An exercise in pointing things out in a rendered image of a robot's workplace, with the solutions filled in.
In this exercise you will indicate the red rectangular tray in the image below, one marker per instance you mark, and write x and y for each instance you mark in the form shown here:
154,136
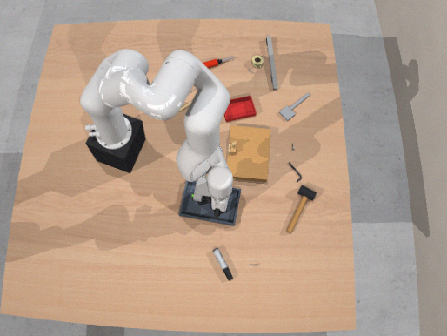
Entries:
240,106

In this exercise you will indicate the beige cylindrical collar with hole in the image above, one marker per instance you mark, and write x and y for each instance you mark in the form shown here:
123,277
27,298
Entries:
257,64

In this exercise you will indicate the light brown wooden board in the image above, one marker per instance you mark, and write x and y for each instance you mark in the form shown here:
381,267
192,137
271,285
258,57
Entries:
252,153

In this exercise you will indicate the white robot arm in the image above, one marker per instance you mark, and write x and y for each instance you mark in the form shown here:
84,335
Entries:
123,83

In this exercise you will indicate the black-headed mallet with wooden handle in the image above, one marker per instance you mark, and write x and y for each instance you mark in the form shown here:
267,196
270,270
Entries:
306,193

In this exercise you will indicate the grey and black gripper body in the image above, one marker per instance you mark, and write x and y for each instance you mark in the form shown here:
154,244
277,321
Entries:
222,204

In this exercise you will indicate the white marker with black cap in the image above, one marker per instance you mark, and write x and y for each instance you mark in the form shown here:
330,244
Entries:
223,264

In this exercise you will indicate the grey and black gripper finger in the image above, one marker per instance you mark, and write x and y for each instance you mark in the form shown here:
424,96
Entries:
217,213

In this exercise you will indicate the small wooden block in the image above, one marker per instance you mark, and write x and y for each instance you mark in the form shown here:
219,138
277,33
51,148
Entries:
233,150

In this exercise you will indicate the long grey metal bar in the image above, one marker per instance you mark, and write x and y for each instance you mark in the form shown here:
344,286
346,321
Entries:
272,63

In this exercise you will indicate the red-handled screwdriver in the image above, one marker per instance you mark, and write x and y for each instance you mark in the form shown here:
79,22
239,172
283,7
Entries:
215,62

